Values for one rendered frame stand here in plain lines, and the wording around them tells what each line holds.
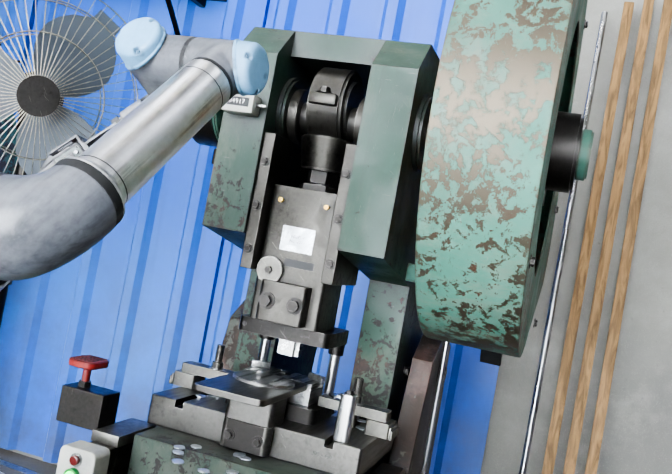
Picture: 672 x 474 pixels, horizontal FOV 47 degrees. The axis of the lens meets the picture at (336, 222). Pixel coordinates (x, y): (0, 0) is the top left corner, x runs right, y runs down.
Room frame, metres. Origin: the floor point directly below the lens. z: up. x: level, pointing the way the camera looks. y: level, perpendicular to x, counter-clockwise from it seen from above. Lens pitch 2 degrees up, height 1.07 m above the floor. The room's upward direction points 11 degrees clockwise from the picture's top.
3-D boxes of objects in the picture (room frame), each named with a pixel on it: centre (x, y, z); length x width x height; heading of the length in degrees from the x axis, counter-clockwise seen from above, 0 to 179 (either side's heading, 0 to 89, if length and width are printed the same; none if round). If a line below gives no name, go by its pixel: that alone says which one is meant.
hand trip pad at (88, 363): (1.54, 0.43, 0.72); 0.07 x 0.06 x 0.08; 163
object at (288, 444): (1.66, 0.05, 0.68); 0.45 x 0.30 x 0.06; 73
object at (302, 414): (1.67, 0.04, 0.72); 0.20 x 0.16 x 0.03; 73
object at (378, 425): (1.61, -0.12, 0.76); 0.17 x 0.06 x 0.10; 73
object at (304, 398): (1.66, 0.05, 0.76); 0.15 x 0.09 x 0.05; 73
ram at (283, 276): (1.62, 0.06, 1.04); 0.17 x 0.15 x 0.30; 163
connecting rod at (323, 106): (1.66, 0.05, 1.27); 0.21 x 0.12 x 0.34; 163
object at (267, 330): (1.67, 0.04, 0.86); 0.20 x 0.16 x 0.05; 73
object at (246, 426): (1.50, 0.10, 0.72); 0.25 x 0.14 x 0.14; 163
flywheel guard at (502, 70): (1.66, -0.31, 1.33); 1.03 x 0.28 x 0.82; 163
